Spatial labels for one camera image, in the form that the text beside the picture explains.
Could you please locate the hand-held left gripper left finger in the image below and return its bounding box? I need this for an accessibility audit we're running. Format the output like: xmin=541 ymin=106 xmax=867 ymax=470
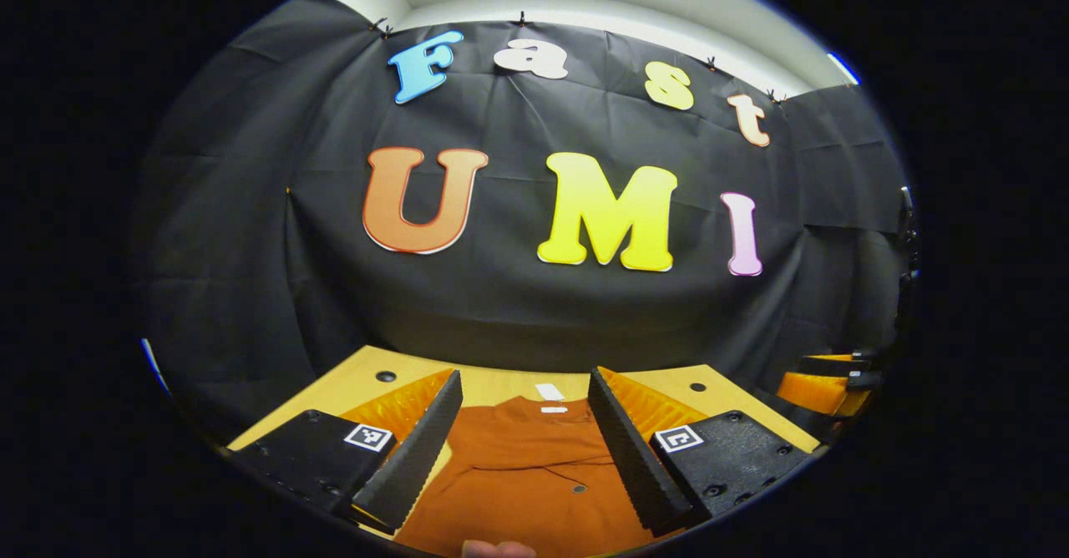
xmin=227 ymin=368 xmax=464 ymax=534

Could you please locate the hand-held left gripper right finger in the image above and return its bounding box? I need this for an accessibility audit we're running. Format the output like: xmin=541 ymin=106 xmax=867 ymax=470
xmin=587 ymin=366 xmax=813 ymax=538

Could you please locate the orange jacket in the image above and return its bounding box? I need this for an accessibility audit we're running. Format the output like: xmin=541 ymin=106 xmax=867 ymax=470
xmin=393 ymin=395 xmax=669 ymax=557

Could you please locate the black backdrop cloth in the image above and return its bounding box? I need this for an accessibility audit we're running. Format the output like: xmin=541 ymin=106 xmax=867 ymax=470
xmin=134 ymin=0 xmax=920 ymax=442

